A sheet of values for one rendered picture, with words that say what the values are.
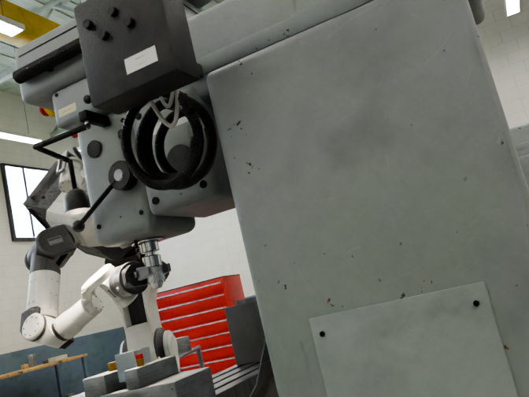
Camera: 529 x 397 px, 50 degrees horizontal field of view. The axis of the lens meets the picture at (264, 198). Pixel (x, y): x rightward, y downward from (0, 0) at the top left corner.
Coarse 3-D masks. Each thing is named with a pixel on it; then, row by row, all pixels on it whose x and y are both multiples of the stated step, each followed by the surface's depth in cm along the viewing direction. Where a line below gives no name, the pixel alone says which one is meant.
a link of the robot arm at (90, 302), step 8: (104, 272) 155; (88, 280) 158; (96, 280) 155; (104, 280) 155; (88, 288) 155; (88, 296) 156; (96, 296) 162; (88, 304) 156; (96, 304) 159; (88, 312) 157; (96, 312) 158
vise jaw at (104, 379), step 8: (96, 376) 122; (104, 376) 120; (112, 376) 122; (88, 384) 121; (96, 384) 120; (104, 384) 119; (112, 384) 121; (120, 384) 124; (88, 392) 121; (96, 392) 120; (104, 392) 119
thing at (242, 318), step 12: (240, 300) 183; (252, 300) 183; (228, 312) 184; (240, 312) 181; (252, 312) 179; (228, 324) 184; (240, 324) 181; (252, 324) 179; (240, 336) 181; (252, 336) 179; (264, 336) 178; (240, 348) 181; (252, 348) 179; (240, 360) 181; (252, 360) 178
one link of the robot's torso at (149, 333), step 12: (156, 252) 219; (144, 300) 207; (120, 312) 207; (132, 312) 212; (144, 312) 211; (156, 312) 214; (132, 324) 212; (144, 324) 205; (156, 324) 211; (132, 336) 206; (144, 336) 205; (156, 336) 205; (132, 348) 204; (156, 348) 203
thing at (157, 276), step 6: (156, 258) 140; (144, 264) 140; (150, 264) 140; (156, 264) 140; (156, 270) 140; (162, 270) 141; (150, 276) 139; (156, 276) 139; (162, 276) 140; (150, 282) 139; (156, 282) 139
